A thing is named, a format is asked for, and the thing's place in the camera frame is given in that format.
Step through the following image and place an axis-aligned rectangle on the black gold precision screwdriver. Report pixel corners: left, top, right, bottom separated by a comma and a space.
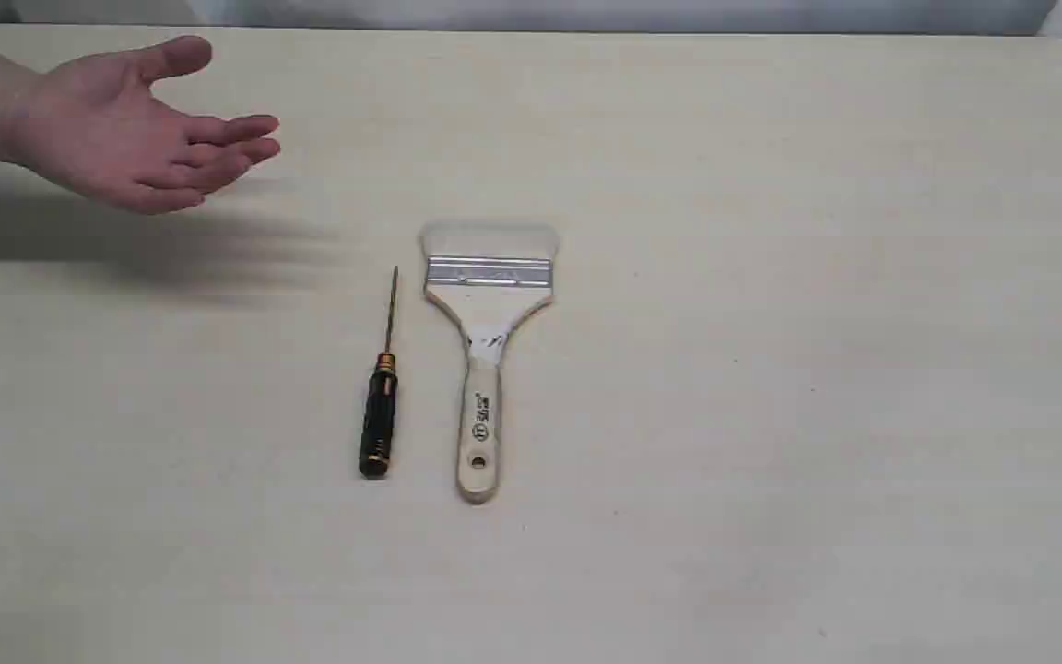
358, 266, 399, 480

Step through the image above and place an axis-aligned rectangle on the open bare human hand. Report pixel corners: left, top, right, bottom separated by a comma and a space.
0, 35, 281, 215

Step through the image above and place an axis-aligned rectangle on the wide wooden paint brush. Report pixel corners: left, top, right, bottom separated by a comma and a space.
419, 221, 560, 505

